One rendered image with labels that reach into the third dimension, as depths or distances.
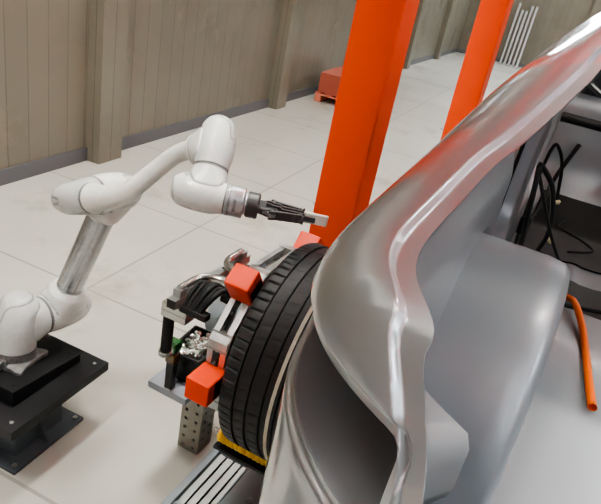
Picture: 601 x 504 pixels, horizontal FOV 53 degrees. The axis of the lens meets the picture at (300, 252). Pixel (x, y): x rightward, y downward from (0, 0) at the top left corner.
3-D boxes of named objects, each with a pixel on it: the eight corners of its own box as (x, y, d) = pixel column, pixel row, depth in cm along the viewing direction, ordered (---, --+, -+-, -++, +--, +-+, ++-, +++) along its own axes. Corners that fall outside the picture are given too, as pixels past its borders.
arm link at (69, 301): (22, 314, 242) (67, 299, 260) (45, 343, 237) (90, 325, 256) (83, 164, 203) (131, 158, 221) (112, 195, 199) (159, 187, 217)
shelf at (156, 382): (184, 406, 217) (185, 399, 215) (147, 386, 222) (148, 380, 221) (247, 351, 253) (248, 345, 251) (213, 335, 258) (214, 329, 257)
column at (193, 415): (196, 455, 252) (207, 375, 234) (177, 444, 256) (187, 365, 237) (210, 441, 261) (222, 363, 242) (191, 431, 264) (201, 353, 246)
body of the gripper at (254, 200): (244, 211, 176) (275, 218, 176) (241, 220, 168) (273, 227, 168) (249, 187, 173) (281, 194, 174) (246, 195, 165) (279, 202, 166)
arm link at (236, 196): (220, 219, 168) (241, 223, 168) (226, 188, 164) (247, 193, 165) (225, 209, 176) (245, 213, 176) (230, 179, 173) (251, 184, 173)
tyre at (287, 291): (353, 263, 148) (402, 270, 209) (270, 231, 156) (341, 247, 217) (262, 508, 152) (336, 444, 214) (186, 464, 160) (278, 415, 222)
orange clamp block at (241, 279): (253, 308, 165) (247, 292, 157) (229, 297, 168) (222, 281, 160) (265, 287, 168) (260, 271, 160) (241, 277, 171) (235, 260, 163)
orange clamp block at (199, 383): (224, 391, 168) (206, 408, 160) (201, 379, 171) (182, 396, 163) (228, 371, 165) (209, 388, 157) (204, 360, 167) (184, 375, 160)
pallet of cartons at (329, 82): (338, 91, 1032) (343, 65, 1013) (383, 103, 1007) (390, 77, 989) (311, 99, 929) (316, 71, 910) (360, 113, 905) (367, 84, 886)
